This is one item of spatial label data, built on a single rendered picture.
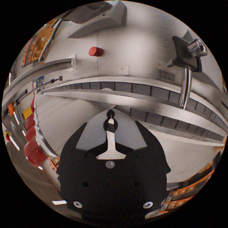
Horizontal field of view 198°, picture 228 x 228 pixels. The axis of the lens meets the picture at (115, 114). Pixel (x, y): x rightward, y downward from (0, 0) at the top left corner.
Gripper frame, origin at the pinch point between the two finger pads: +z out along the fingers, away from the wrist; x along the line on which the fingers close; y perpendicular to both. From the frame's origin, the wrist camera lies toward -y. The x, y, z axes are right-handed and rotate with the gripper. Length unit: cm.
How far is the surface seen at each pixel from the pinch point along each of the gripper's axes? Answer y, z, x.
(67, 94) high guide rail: -3.0, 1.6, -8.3
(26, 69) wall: -287, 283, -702
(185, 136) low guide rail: 3.4, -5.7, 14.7
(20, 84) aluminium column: -12.8, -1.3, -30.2
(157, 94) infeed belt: -2.5, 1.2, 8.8
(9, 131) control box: -1.2, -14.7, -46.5
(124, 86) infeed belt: -3.0, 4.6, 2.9
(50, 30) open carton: -142, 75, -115
